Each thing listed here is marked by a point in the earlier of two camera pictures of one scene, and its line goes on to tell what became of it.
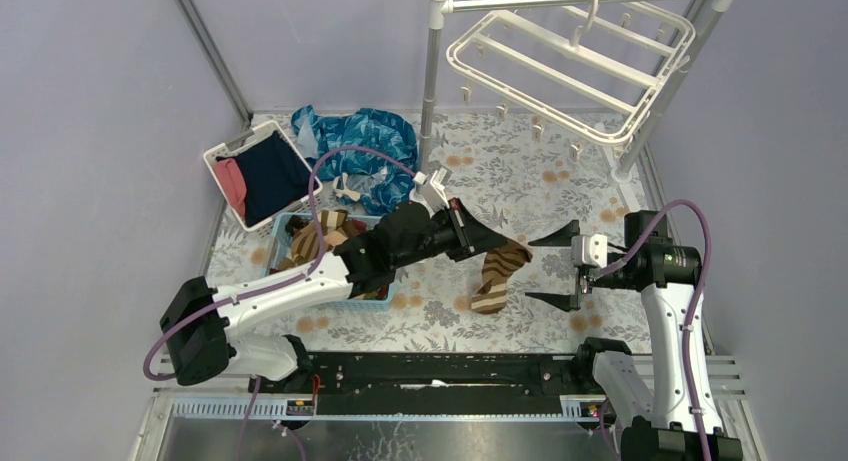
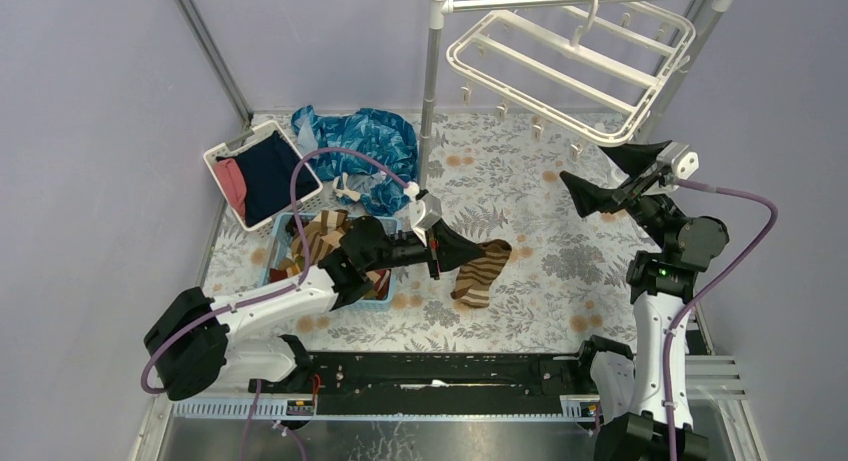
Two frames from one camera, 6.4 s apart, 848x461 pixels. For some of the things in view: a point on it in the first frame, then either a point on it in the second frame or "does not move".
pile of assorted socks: [305, 243] does not move
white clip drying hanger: [548, 60] does not move
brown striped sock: [500, 265] -> [475, 278]
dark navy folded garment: [274, 177] does not move
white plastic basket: [262, 173] does not move
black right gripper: [566, 302] -> [590, 198]
